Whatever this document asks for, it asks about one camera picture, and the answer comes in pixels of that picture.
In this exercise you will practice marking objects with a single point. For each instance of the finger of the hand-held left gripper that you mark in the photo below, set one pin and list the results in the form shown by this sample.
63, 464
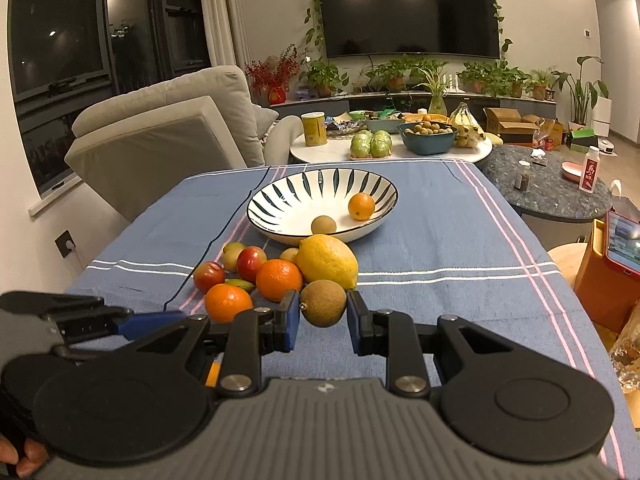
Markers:
150, 324

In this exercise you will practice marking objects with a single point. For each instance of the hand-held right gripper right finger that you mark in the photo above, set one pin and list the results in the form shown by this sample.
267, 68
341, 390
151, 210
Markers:
356, 329

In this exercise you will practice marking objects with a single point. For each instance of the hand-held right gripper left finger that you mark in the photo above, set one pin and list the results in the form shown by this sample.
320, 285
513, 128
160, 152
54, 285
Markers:
292, 321

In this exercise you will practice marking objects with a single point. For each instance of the brown kiwi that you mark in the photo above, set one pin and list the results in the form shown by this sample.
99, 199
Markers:
324, 225
323, 304

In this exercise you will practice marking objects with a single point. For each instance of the orange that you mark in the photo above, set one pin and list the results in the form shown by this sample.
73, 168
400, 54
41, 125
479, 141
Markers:
279, 280
361, 206
228, 302

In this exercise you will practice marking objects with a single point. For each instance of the small oblong green fruit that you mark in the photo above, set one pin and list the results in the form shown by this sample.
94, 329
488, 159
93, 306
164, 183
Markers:
240, 285

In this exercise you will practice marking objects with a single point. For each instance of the large yellow lemon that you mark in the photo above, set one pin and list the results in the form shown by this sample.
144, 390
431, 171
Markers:
327, 260

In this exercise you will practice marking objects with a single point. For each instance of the red apple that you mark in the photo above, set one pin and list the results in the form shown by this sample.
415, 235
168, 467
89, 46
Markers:
209, 276
251, 262

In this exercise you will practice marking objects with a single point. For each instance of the striped white ceramic bowl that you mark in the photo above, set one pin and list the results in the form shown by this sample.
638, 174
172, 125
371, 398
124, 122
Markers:
295, 210

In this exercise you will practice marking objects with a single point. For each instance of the tray of green fruits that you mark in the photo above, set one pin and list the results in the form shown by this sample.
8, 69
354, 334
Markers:
370, 145

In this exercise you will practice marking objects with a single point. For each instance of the person's left hand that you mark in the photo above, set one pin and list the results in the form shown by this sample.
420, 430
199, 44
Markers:
32, 460

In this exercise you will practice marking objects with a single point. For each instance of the blue striped tablecloth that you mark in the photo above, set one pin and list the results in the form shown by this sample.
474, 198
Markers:
450, 240

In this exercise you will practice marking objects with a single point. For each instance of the white round coffee table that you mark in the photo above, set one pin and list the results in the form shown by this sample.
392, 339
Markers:
337, 152

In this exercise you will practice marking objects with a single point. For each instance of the yellow canister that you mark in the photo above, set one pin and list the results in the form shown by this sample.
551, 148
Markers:
314, 130

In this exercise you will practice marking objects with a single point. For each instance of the beige sofa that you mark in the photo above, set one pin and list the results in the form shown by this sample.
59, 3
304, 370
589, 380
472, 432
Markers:
165, 130

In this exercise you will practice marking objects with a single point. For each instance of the blue bowl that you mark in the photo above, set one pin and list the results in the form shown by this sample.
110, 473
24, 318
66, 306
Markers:
427, 144

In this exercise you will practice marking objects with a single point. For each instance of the grey pillow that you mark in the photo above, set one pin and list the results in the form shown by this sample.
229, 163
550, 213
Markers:
265, 119

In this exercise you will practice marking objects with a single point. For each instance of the teal tray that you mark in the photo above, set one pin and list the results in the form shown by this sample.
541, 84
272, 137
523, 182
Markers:
382, 126

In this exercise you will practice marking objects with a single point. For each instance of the pile of longans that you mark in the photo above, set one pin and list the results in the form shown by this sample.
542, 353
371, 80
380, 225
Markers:
427, 129

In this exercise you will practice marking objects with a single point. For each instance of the small green bowl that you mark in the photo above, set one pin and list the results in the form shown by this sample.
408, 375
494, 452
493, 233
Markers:
357, 115

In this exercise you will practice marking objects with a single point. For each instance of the television console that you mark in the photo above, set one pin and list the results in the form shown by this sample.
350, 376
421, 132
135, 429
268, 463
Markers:
325, 106

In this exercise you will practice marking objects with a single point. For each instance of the round wooden stool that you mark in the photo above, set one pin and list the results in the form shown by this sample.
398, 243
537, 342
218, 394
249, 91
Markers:
567, 262

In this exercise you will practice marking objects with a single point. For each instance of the orange basket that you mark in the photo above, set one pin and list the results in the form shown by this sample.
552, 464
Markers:
425, 118

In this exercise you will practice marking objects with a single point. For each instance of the small spice jar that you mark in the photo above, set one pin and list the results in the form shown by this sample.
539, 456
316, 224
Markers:
522, 177

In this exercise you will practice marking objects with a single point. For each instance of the red vase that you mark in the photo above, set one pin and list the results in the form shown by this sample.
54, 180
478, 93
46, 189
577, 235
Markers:
277, 96

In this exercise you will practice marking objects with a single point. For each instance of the banana bunch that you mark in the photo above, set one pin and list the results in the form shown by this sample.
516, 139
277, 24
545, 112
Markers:
465, 122

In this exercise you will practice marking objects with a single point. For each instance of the dark marble round table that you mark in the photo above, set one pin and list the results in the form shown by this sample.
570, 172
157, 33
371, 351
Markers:
555, 195

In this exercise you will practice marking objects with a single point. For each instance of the glass vase with plant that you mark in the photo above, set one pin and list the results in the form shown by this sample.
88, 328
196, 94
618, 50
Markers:
437, 102

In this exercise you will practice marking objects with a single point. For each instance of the potted green plant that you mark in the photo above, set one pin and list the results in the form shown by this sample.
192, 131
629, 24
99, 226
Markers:
395, 75
492, 77
540, 85
322, 77

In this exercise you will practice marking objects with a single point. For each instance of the orange box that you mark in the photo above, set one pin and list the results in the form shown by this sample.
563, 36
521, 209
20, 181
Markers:
600, 290

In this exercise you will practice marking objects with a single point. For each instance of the large cardboard box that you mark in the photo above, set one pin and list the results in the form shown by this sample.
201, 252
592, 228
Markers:
510, 130

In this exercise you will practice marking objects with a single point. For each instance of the red berry branches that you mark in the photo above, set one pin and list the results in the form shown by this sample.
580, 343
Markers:
272, 67

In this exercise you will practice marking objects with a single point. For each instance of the pink dish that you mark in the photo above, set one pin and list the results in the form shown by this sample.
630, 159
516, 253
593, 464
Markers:
571, 172

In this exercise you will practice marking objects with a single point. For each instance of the clear plastic bag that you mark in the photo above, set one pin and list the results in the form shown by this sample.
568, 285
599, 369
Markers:
625, 365

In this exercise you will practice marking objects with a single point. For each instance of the small cardboard box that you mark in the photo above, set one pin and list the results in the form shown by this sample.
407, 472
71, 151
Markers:
552, 135

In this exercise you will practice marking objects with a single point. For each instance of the smartphone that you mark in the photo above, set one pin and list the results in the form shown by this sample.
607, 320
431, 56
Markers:
622, 245

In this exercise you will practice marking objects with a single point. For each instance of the white bottle red label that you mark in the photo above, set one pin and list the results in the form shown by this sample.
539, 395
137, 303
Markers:
590, 172

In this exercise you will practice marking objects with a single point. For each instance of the green box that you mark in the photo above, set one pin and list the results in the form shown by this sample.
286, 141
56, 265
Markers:
582, 141

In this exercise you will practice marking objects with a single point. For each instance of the dark window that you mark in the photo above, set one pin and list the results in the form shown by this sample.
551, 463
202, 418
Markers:
60, 35

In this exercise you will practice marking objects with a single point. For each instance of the hanging green vine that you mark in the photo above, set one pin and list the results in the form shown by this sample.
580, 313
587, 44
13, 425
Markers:
315, 15
500, 25

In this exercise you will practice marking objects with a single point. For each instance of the white robot vacuum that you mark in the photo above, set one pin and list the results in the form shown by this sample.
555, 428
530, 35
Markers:
607, 149

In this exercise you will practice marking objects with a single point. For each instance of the white curtain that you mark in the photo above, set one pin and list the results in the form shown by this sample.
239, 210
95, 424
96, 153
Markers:
222, 15

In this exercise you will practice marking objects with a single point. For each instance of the white air purifier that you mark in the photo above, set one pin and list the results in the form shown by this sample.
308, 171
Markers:
602, 117

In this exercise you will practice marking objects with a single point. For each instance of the tall leafy floor plant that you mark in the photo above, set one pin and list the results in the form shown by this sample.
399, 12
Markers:
580, 90

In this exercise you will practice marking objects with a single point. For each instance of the wall outlet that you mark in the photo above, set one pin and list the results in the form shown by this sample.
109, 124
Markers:
65, 245

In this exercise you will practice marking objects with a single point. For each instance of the wall television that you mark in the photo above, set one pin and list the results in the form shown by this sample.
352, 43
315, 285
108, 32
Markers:
410, 10

